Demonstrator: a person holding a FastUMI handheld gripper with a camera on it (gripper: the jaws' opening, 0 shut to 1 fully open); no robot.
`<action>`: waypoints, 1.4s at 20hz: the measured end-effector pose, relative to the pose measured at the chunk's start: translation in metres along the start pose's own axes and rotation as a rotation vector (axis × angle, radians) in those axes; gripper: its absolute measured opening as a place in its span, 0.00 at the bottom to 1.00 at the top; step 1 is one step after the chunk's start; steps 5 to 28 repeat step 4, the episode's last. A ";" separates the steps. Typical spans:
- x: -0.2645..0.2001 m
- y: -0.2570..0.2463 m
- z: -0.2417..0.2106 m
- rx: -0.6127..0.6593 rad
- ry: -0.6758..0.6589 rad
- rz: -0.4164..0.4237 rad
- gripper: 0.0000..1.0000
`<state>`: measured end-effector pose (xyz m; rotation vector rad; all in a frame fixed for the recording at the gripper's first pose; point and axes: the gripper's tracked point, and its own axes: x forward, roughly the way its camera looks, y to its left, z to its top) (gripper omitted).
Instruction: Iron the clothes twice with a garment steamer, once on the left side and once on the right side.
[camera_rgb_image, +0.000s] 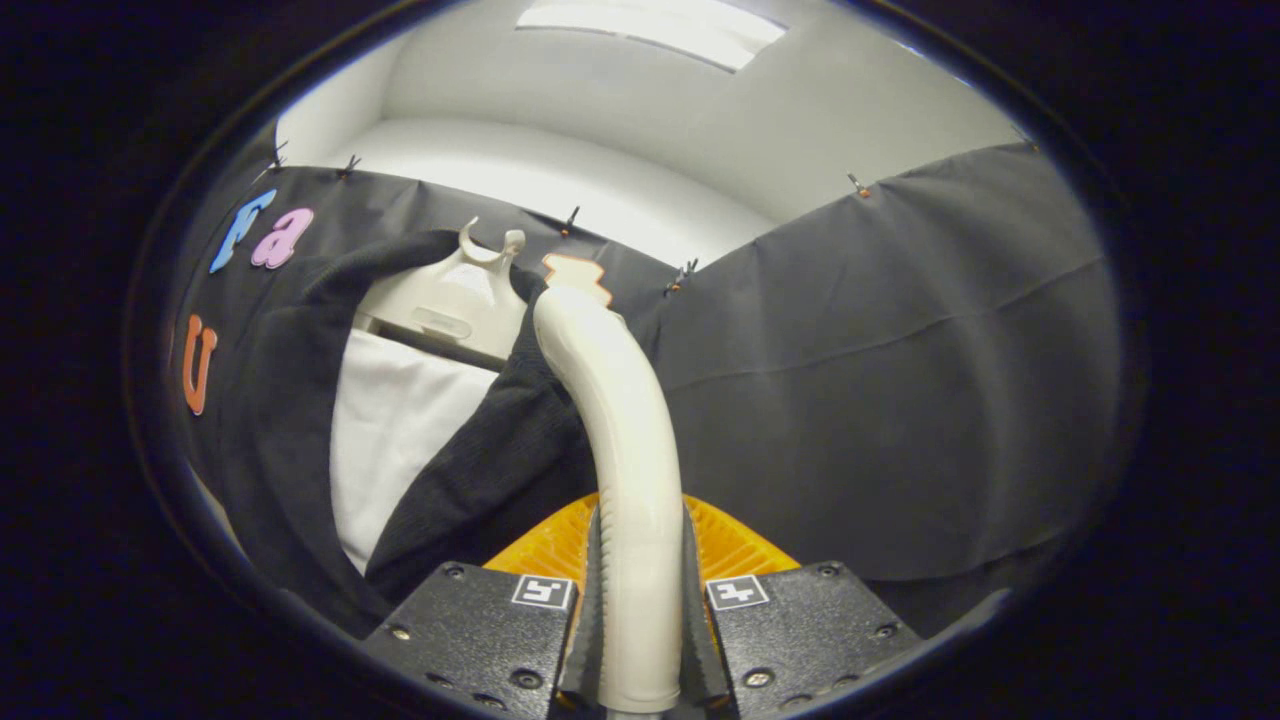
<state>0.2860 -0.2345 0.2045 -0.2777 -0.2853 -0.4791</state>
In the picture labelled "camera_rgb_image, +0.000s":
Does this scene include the white garment steamer head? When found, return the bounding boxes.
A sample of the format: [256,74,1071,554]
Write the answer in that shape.
[533,285,688,714]

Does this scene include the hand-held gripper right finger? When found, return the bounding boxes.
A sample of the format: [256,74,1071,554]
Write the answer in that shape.
[684,494,926,719]

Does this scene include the black jacket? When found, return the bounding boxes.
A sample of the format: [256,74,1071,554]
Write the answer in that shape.
[213,230,623,641]

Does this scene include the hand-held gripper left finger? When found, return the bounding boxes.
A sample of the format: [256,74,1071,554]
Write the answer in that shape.
[362,492,603,719]

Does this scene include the large ceiling light panel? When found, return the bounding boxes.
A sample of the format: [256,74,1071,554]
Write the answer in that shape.
[515,0,789,74]

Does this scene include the black backdrop cloth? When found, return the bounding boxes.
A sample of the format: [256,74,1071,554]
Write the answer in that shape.
[165,138,1122,641]

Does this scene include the white dress form mannequin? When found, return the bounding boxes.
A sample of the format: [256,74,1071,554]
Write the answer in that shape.
[330,216,529,577]

